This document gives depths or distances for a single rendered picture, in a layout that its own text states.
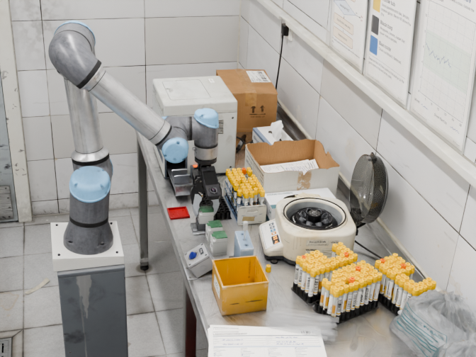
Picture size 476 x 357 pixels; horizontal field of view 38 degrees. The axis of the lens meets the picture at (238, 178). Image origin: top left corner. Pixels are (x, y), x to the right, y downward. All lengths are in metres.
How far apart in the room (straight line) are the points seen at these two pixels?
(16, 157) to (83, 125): 1.83
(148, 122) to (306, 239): 0.59
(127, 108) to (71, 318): 0.69
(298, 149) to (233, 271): 0.77
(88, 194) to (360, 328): 0.86
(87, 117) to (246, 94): 1.02
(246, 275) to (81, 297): 0.52
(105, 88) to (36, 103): 1.94
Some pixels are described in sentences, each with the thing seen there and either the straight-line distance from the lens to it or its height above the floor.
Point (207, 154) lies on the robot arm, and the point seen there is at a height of 1.16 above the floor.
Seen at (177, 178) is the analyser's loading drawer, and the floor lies 0.94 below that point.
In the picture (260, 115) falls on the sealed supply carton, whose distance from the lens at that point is 3.01.
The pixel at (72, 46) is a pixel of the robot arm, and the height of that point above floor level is 1.53.
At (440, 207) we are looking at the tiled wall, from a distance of 2.02.
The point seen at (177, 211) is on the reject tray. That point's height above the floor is 0.88.
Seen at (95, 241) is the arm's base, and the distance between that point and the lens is 2.13.
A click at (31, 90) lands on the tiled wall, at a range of 3.85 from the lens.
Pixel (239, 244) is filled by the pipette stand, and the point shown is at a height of 0.97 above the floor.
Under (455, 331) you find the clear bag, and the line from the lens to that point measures 1.85.
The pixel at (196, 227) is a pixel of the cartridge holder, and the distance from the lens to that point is 2.30.
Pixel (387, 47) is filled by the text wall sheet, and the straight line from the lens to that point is 2.22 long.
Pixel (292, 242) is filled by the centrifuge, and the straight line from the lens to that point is 2.12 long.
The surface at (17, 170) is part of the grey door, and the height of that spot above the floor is 0.33.
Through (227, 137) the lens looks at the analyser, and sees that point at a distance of 2.60.
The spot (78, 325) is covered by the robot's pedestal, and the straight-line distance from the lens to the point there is 2.26.
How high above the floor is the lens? 2.11
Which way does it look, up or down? 28 degrees down
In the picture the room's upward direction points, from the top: 3 degrees clockwise
